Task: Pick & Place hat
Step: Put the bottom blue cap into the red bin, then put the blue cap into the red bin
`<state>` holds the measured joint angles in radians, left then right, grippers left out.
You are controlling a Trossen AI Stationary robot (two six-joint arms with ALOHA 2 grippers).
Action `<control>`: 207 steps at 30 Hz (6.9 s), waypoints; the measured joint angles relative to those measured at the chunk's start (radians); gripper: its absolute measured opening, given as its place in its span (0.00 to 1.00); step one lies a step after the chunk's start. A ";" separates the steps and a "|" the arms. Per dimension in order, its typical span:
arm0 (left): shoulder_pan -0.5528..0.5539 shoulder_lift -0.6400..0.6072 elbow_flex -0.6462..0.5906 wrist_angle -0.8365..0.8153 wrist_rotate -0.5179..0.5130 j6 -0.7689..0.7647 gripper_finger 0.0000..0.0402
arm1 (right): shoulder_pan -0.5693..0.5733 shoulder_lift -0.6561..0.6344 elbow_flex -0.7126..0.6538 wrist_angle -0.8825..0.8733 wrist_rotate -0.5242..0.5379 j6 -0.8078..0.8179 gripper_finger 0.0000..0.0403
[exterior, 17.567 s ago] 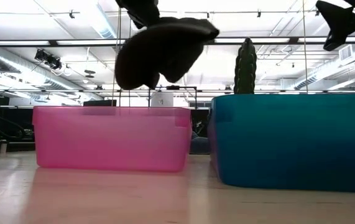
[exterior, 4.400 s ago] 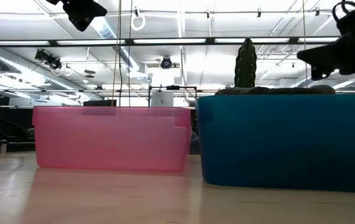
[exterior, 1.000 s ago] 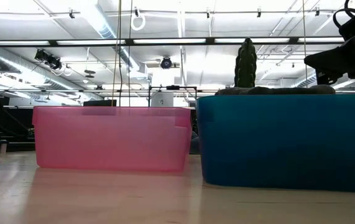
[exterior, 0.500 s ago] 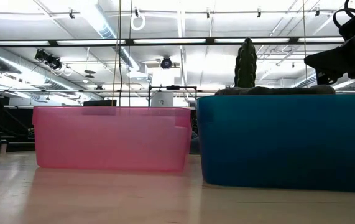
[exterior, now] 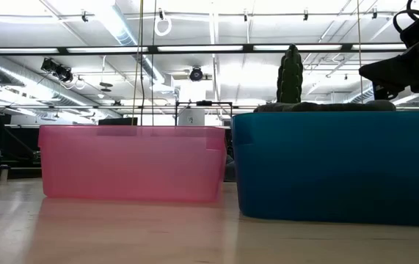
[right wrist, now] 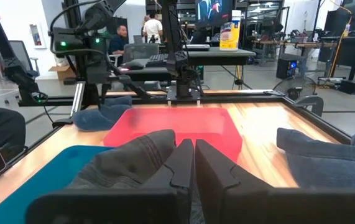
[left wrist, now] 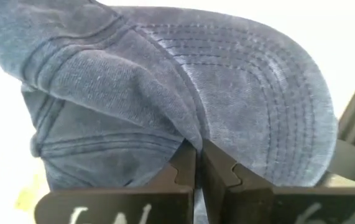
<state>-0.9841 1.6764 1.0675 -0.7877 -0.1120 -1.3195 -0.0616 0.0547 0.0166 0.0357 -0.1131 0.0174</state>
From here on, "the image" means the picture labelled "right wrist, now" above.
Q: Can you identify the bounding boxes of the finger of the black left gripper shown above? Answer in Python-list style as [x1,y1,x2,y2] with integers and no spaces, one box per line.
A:
[114,74,152,101]
[100,83,111,105]

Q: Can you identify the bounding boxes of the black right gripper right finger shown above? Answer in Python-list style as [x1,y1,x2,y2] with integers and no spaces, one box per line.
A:
[195,139,355,224]

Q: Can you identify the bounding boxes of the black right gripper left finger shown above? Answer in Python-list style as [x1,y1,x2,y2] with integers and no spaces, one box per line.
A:
[26,138,195,224]

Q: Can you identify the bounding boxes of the grey fabric hat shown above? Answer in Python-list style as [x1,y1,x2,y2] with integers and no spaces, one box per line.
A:
[66,129,178,191]

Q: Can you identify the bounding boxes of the blue fabric hat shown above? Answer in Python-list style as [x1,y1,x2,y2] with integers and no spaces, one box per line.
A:
[71,95,134,132]

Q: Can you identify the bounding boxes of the black computer mouse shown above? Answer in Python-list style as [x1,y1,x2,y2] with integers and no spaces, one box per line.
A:
[119,60,145,71]

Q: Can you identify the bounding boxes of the silver aluminium bar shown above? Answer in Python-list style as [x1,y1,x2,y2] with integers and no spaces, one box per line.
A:
[70,81,86,118]

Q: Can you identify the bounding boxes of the cardboard box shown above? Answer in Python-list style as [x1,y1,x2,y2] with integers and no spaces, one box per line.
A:
[48,64,77,82]

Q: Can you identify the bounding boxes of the seated person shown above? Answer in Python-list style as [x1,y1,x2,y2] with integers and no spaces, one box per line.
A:
[106,24,130,67]

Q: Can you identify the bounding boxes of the black keyboard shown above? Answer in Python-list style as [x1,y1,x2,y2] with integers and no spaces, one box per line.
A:
[145,53,170,68]

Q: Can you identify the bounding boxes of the standing person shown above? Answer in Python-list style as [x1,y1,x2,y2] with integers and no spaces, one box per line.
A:
[141,11,164,45]

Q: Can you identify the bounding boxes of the pink translucent plastic bin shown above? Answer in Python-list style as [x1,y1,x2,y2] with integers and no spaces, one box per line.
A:
[102,107,244,163]

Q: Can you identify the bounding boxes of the grey laptop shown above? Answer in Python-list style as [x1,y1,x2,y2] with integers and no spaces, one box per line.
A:
[183,44,211,52]

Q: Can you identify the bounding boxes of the black office chair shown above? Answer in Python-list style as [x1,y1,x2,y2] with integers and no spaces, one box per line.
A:
[0,40,40,79]

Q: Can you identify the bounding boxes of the blue jeans on right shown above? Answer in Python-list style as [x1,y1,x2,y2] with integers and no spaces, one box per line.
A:
[275,127,355,189]

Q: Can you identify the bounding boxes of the black office desk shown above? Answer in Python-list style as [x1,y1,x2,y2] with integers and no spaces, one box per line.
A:
[119,46,257,83]

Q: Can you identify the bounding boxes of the blue plastic bin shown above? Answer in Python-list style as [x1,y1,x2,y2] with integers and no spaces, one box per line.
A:
[0,144,113,224]

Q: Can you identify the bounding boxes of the large display screen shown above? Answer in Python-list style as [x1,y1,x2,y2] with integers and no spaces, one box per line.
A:
[194,0,234,29]

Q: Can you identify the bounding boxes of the yellow wipes canister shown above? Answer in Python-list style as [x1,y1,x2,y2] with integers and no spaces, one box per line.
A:
[219,9,242,52]

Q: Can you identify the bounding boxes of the black floor fan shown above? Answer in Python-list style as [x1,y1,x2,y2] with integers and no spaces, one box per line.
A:
[272,75,318,101]

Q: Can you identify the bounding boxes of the black computer tower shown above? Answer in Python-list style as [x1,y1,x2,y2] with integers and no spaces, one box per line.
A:
[275,57,299,80]

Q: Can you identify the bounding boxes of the wooden workbench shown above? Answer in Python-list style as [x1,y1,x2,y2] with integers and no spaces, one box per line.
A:
[251,39,338,50]

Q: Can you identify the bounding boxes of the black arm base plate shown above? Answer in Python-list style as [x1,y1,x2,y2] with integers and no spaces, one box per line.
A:
[165,85,202,107]

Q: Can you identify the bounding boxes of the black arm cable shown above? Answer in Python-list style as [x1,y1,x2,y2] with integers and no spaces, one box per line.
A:
[48,0,104,57]

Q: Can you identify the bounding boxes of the white wall cabinet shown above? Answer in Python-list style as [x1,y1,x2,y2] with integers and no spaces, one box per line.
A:
[28,22,47,50]

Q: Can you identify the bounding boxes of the black table frame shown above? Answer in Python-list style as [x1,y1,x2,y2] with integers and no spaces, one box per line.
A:
[0,92,353,191]

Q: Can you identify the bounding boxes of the grey corner bracket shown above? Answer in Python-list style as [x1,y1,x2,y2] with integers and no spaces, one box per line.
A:
[294,95,325,118]

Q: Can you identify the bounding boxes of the yellow hanging cable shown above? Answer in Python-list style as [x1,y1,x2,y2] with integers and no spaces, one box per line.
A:
[327,0,353,79]

